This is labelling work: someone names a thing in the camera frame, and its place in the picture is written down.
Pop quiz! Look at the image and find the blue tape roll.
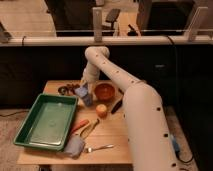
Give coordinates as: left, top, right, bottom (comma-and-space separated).
171, 134, 180, 155

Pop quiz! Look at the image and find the black cable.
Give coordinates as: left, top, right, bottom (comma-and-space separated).
166, 35, 196, 165

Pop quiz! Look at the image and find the blue sponge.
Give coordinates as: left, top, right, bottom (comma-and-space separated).
74, 85, 93, 107

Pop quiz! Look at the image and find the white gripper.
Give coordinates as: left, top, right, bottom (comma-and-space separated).
81, 69, 98, 85

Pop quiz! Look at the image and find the orange bowl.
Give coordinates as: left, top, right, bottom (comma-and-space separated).
94, 83, 115, 101

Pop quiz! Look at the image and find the green plastic tray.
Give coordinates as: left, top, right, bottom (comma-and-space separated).
14, 94, 78, 151

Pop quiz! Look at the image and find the yellow orange apple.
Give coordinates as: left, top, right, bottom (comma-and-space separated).
96, 104, 107, 118

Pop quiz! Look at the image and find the white horizontal rail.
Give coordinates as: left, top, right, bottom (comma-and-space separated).
0, 35, 213, 47

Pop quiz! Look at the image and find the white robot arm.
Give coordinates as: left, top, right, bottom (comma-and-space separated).
82, 46, 179, 171

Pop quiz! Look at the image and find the black handled utensil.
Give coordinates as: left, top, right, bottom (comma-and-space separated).
111, 100, 122, 114

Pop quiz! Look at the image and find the red handled tool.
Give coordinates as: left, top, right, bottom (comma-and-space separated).
71, 119, 89, 134

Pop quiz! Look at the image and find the grey folded cloth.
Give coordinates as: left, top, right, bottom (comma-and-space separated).
64, 135, 85, 158

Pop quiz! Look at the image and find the silver fork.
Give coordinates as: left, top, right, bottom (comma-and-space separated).
83, 144, 114, 153

